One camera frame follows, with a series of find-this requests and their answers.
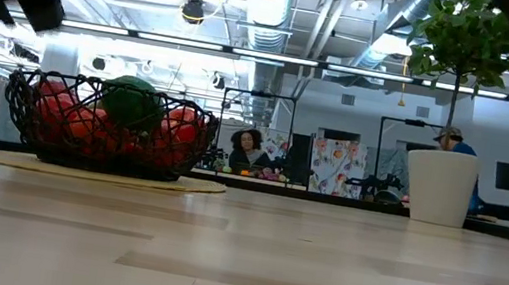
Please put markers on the green lime bottom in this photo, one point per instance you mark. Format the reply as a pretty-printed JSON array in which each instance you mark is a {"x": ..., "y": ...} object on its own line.
[{"x": 131, "y": 104}]

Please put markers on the black background robot arm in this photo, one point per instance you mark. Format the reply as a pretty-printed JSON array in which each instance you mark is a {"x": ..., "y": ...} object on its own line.
[{"x": 372, "y": 185}]

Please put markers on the long ceiling light strip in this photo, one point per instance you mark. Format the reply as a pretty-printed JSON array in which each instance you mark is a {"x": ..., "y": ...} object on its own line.
[{"x": 94, "y": 27}]

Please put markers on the black ceiling dome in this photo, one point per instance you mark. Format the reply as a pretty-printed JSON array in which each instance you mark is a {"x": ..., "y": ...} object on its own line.
[{"x": 193, "y": 11}]

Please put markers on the round woven placemat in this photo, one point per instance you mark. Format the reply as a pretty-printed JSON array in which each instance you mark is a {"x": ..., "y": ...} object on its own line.
[{"x": 197, "y": 186}]

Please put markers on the person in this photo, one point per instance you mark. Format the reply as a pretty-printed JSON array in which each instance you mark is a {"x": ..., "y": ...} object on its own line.
[
  {"x": 450, "y": 136},
  {"x": 247, "y": 151}
]

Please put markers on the floral print cloth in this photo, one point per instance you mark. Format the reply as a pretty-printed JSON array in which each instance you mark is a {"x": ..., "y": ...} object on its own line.
[
  {"x": 279, "y": 143},
  {"x": 337, "y": 165}
]

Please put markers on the green plant in white pot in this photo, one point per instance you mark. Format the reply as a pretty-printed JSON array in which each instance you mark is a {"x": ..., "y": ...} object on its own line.
[{"x": 439, "y": 190}]

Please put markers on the black stand frame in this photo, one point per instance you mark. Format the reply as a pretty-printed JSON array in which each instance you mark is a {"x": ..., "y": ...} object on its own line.
[
  {"x": 261, "y": 94},
  {"x": 411, "y": 121}
]

